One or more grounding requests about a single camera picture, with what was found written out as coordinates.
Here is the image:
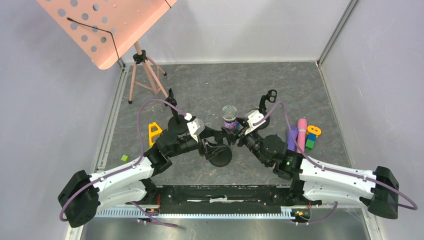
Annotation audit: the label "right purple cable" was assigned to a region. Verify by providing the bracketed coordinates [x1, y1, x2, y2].
[251, 100, 419, 225]

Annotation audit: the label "red blue toy car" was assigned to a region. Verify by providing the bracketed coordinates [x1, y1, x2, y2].
[236, 121, 243, 131]

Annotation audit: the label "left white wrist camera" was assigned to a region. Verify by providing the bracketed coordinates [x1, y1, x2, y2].
[184, 112, 205, 143]

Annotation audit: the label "pink toy microphone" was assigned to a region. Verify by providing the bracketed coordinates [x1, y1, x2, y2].
[296, 118, 308, 153]

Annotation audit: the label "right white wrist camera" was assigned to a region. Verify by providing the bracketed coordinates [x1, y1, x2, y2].
[244, 109, 266, 136]

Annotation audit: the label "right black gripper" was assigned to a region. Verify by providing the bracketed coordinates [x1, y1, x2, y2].
[221, 116, 270, 167]

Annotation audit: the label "black microphone stand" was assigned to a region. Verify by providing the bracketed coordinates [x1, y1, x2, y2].
[208, 145, 233, 167]
[165, 88, 188, 135]
[257, 89, 278, 130]

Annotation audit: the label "small green cube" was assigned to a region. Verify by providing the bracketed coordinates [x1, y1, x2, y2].
[121, 155, 130, 162]

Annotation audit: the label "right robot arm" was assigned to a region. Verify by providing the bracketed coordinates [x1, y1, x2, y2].
[222, 128, 400, 220]

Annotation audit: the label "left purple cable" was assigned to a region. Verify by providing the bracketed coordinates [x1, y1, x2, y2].
[58, 98, 188, 229]

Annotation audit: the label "yellow triangle toy block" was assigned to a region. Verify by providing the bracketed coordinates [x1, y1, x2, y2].
[148, 122, 163, 148]

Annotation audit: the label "purple cable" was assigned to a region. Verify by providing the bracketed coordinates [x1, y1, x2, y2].
[58, 98, 188, 229]
[251, 100, 419, 225]

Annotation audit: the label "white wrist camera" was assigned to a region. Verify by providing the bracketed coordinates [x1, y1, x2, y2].
[184, 112, 205, 143]
[244, 109, 266, 136]

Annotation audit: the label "stacked orange blue green blocks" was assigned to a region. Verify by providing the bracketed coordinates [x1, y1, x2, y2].
[305, 125, 322, 151]

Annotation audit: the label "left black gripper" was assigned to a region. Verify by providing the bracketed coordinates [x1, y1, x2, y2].
[167, 125, 227, 160]

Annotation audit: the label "pink music stand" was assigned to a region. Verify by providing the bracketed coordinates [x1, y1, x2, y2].
[38, 0, 176, 97]

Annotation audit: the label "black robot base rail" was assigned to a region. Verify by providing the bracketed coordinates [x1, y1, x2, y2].
[125, 177, 322, 216]

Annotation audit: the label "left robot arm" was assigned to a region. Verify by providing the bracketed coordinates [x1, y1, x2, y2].
[57, 126, 229, 228]

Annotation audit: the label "glitter microphone silver head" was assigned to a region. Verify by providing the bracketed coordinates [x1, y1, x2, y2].
[221, 104, 238, 130]

